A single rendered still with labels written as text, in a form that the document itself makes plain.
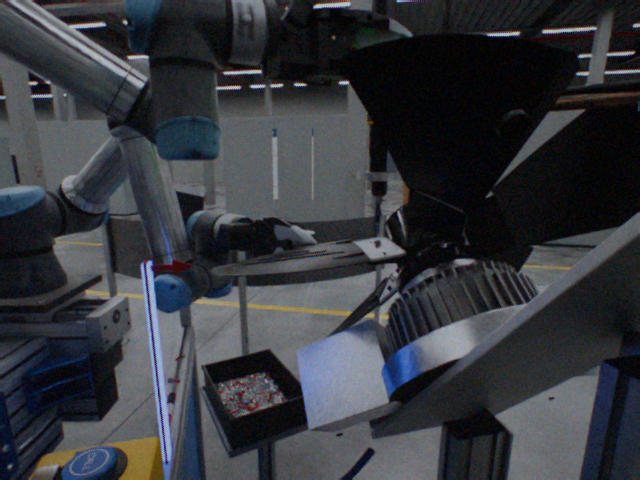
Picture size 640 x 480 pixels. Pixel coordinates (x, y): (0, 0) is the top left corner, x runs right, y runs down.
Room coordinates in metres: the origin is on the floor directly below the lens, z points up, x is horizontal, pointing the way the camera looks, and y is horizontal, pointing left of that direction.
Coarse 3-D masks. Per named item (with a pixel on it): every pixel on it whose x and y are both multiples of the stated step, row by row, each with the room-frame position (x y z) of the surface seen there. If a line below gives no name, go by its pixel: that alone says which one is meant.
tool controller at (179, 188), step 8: (176, 184) 1.26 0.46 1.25; (176, 192) 1.06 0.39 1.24; (184, 192) 1.07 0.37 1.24; (192, 192) 1.13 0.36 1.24; (200, 192) 1.16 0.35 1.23; (184, 200) 1.07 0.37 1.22; (192, 200) 1.07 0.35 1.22; (200, 200) 1.08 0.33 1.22; (184, 208) 1.07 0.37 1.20; (192, 208) 1.07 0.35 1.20; (200, 208) 1.08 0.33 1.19; (184, 216) 1.07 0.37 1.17; (184, 224) 1.07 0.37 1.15; (192, 240) 1.07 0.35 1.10; (192, 248) 1.07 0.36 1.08
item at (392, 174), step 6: (390, 156) 0.57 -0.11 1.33; (390, 162) 0.57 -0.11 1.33; (390, 168) 0.57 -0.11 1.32; (396, 168) 0.56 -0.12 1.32; (360, 174) 0.58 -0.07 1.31; (366, 174) 0.57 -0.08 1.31; (372, 174) 0.56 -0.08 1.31; (378, 174) 0.56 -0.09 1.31; (384, 174) 0.56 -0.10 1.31; (390, 174) 0.56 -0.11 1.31; (396, 174) 0.57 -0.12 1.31; (372, 180) 0.56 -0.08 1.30; (378, 180) 0.56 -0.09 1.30; (384, 180) 0.56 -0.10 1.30; (390, 180) 0.56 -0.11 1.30
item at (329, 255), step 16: (272, 256) 0.57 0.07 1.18; (288, 256) 0.56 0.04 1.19; (304, 256) 0.55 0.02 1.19; (320, 256) 0.55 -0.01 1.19; (336, 256) 0.55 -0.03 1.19; (352, 256) 0.55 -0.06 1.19; (368, 256) 0.55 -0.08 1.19; (224, 272) 0.47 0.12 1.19; (240, 272) 0.47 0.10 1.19; (256, 272) 0.47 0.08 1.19; (272, 272) 0.48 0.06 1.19; (288, 272) 0.48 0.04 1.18
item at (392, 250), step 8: (360, 240) 0.63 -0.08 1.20; (368, 240) 0.63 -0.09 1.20; (384, 240) 0.63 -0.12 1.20; (368, 248) 0.59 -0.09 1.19; (376, 248) 0.59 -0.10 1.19; (384, 248) 0.59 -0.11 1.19; (392, 248) 0.59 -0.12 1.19; (400, 248) 0.58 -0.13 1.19; (376, 256) 0.56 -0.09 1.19; (384, 256) 0.56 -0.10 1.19; (392, 256) 0.55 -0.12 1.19; (400, 256) 0.56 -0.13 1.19
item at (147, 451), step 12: (108, 444) 0.30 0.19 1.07; (120, 444) 0.30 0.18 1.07; (132, 444) 0.30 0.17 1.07; (144, 444) 0.30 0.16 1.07; (156, 444) 0.30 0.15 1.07; (48, 456) 0.28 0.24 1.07; (60, 456) 0.28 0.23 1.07; (72, 456) 0.28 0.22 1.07; (120, 456) 0.28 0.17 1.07; (132, 456) 0.28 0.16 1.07; (144, 456) 0.28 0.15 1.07; (156, 456) 0.29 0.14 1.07; (36, 468) 0.27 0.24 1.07; (120, 468) 0.27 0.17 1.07; (132, 468) 0.27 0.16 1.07; (144, 468) 0.27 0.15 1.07; (156, 468) 0.28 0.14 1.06
